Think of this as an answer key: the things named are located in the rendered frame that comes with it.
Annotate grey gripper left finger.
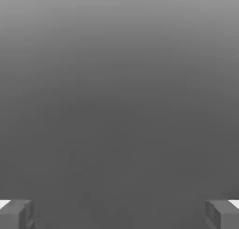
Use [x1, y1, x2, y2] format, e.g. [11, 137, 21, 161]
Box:
[0, 199, 35, 229]

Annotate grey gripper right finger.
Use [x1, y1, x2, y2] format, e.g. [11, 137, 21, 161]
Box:
[204, 199, 239, 229]

